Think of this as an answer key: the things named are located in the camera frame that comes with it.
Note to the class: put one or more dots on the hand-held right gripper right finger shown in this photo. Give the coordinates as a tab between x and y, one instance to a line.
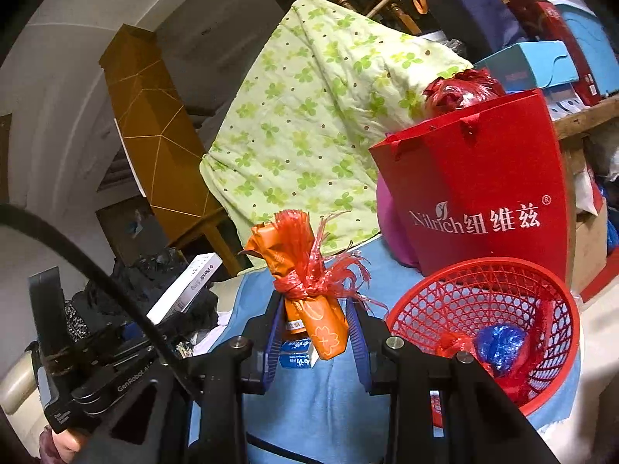
359	348

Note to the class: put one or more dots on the red floor mat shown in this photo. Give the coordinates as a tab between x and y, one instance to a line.
602	287

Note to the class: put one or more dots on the crumpled blue plastic bag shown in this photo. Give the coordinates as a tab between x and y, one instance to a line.
500	348

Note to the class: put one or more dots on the red gift box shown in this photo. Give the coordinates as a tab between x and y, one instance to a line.
556	24

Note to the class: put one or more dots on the small blue white box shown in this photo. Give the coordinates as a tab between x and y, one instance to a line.
296	355

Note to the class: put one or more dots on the red plastic mesh basket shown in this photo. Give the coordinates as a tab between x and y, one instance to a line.
483	290

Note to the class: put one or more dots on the orange wooden cabinet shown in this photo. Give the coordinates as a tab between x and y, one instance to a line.
154	154

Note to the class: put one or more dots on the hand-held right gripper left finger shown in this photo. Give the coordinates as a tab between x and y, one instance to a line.
270	348

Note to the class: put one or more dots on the person's left hand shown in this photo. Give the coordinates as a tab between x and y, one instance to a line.
70	444

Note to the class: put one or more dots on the pile of dark clothes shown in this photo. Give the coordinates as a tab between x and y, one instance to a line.
130	280

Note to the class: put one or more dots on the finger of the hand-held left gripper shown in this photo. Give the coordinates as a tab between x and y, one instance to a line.
145	333

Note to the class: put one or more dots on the light blue cardboard box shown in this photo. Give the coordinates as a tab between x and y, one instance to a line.
527	65

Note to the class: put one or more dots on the blue cloth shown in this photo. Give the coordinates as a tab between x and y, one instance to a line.
309	411

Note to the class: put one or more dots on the blue plastic storage bin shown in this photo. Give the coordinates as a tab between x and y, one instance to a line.
592	43

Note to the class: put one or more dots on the red paper gift bag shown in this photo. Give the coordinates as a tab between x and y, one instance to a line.
483	179

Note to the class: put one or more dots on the white blue patterned box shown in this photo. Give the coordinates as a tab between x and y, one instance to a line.
568	104

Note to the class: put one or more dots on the long white box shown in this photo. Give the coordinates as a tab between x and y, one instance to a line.
186	287

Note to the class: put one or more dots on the brown cardboard box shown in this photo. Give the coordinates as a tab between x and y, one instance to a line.
587	251

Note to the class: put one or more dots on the green floral quilt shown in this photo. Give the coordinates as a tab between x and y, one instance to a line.
309	106

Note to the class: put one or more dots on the white plastic bag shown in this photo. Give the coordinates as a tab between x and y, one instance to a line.
587	188

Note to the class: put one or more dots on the wooden shelf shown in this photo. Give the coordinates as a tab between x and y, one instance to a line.
590	116

